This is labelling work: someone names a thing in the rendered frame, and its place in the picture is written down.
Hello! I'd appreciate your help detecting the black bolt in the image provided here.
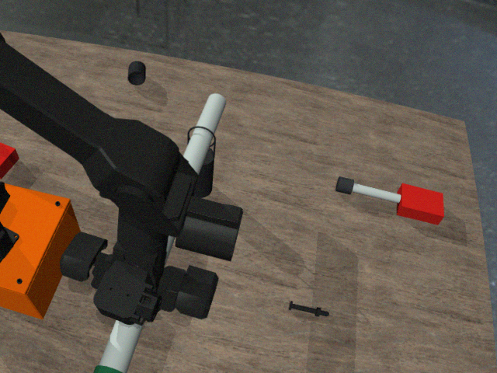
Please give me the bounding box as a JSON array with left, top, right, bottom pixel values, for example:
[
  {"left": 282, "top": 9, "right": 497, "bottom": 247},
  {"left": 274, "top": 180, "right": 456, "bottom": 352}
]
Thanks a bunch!
[{"left": 289, "top": 301, "right": 329, "bottom": 316}]

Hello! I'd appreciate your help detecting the green cup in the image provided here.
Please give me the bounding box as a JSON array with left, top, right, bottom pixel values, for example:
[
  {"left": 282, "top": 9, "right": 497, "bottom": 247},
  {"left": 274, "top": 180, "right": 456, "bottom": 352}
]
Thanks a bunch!
[{"left": 93, "top": 365, "right": 123, "bottom": 373}]

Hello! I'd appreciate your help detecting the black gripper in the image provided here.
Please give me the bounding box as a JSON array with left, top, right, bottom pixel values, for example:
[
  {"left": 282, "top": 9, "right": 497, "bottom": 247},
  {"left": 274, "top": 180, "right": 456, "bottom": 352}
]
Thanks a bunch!
[{"left": 60, "top": 232, "right": 218, "bottom": 320}]

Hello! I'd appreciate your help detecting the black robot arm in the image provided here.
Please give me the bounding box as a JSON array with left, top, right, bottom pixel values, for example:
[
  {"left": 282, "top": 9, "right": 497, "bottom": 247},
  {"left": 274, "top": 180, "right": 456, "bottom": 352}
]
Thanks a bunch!
[{"left": 0, "top": 33, "right": 243, "bottom": 326}]

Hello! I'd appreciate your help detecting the long pale grey pipe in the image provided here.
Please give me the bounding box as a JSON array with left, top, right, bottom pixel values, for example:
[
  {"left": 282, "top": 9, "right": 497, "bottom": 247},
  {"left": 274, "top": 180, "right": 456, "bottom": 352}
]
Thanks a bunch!
[{"left": 99, "top": 94, "right": 226, "bottom": 373}]

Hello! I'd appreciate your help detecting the short black cylinder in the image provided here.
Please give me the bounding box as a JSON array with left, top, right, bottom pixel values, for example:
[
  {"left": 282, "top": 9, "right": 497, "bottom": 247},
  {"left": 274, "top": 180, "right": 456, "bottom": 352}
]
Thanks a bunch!
[{"left": 127, "top": 61, "right": 146, "bottom": 85}]

